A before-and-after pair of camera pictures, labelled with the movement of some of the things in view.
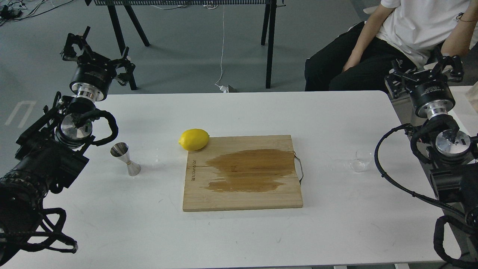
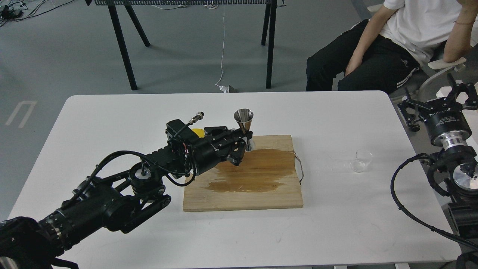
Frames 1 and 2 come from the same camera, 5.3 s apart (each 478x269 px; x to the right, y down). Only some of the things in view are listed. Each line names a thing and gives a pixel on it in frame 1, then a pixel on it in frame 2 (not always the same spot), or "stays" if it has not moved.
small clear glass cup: x=362 y=158 stays
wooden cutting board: x=241 y=173 stays
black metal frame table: x=268 y=33 stays
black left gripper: x=93 y=74 -> x=216 y=145
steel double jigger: x=120 y=150 -> x=244 y=117
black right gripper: x=429 y=89 -> x=447 y=127
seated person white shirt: x=360 y=58 stays
